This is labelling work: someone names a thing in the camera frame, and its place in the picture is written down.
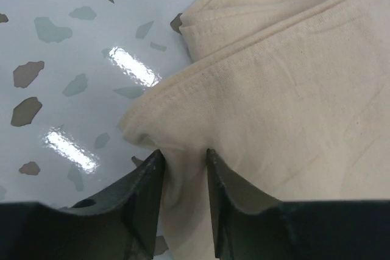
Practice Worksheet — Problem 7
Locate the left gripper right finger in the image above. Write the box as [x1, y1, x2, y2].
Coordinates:
[205, 149, 389, 259]

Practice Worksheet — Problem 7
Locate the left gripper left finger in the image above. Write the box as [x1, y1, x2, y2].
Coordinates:
[1, 150, 165, 259]

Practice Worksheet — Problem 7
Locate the beige cloth wrap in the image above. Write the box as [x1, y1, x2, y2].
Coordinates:
[118, 0, 389, 259]

